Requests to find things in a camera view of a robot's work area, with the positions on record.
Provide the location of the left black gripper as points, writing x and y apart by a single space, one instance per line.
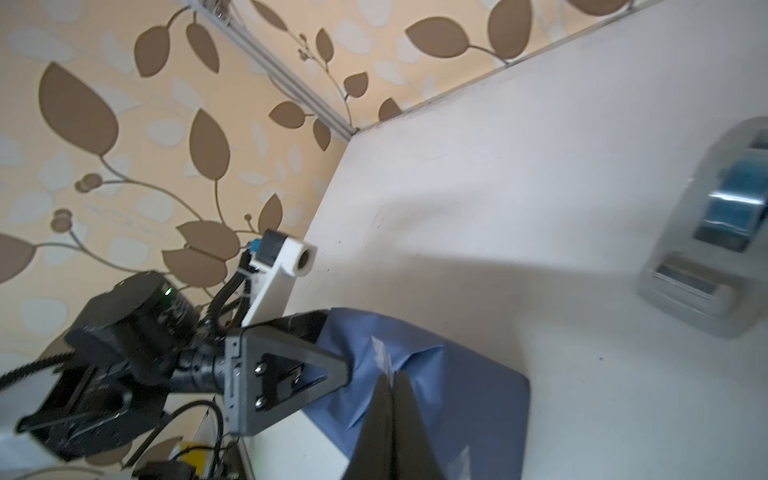
274 369

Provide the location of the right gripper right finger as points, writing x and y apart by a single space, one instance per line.
413 454

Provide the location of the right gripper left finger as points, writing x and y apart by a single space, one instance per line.
372 458

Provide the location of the blue wrapping paper sheet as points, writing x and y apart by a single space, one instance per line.
475 410

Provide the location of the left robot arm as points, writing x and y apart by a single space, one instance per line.
135 345

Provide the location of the clear adhesive tape piece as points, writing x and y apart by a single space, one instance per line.
383 359

